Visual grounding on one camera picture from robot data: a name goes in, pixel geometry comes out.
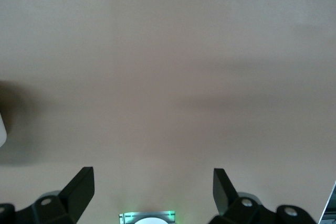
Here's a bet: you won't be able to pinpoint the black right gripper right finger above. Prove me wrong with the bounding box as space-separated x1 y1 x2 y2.
207 168 318 224

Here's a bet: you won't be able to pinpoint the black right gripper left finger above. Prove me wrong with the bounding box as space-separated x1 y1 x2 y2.
0 166 95 224

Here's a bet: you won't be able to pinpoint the white box lid grey clips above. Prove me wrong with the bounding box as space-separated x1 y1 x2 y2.
0 111 7 148

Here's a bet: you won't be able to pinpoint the brown table cover sheet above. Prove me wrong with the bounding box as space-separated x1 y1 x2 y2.
0 0 336 224

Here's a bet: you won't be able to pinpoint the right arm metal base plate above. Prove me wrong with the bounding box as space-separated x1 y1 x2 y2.
118 210 176 224

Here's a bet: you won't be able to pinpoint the aluminium table edge rail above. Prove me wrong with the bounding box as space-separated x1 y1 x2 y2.
318 179 336 224

